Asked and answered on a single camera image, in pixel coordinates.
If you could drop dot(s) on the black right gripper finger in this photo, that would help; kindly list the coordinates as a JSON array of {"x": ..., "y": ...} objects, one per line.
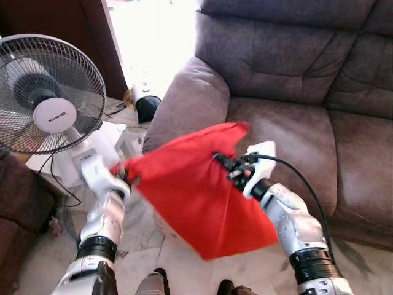
[
  {"x": 225, "y": 161},
  {"x": 234, "y": 176}
]

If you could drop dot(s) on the red pillow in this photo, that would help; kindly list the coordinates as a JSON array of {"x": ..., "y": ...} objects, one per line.
[{"x": 196, "y": 190}]

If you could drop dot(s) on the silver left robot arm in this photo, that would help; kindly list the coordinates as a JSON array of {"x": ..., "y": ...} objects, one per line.
[{"x": 101, "y": 227}]

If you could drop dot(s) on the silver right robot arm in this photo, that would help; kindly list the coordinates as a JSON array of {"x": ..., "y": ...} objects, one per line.
[{"x": 301, "y": 227}]

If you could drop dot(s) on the brown fabric sofa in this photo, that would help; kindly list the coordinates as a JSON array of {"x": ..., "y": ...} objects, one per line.
[{"x": 307, "y": 92}]

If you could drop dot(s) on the white side table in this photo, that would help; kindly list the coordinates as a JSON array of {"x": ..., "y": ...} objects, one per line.
[{"x": 129, "y": 138}]

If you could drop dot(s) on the black round object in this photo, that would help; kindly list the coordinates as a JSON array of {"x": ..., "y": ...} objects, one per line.
[{"x": 147, "y": 109}]

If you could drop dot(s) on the grey robot left leg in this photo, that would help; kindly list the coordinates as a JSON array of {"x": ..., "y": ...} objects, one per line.
[{"x": 152, "y": 283}]

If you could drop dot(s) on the black robot right leg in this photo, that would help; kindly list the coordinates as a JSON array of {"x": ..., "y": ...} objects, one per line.
[{"x": 236, "y": 289}]

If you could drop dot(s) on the white table fan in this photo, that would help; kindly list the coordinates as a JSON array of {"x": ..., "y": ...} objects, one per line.
[{"x": 52, "y": 92}]

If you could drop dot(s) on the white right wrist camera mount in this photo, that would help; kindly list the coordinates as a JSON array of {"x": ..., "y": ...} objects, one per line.
[{"x": 261, "y": 166}]

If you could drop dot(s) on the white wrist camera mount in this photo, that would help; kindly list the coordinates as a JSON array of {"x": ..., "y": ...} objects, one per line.
[
  {"x": 261, "y": 166},
  {"x": 98, "y": 175}
]

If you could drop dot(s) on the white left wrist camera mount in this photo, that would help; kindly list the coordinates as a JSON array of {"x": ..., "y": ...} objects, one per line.
[{"x": 98, "y": 175}]

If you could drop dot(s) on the dark wooden door frame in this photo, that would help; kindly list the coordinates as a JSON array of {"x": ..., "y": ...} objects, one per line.
[{"x": 61, "y": 24}]

